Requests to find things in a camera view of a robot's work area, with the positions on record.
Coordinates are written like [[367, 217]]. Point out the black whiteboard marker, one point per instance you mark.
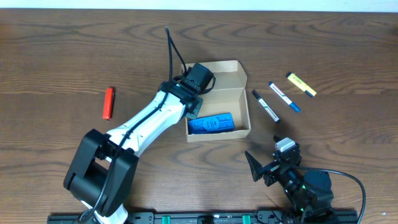
[[266, 107]]

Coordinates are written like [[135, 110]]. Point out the open cardboard box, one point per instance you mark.
[[227, 96]]

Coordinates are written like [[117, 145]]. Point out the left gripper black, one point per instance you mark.
[[198, 103]]

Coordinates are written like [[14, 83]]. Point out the yellow highlighter pen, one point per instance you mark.
[[300, 84]]

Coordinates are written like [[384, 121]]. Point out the blue whiteboard marker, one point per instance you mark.
[[284, 97]]

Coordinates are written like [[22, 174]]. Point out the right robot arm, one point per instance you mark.
[[310, 193]]

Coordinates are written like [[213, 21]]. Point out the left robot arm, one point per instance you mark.
[[102, 170]]

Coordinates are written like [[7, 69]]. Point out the black mounting rail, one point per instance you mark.
[[260, 216]]

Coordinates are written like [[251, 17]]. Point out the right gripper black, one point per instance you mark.
[[271, 170]]

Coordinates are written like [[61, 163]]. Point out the blue magnetic whiteboard duster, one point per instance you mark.
[[212, 124]]

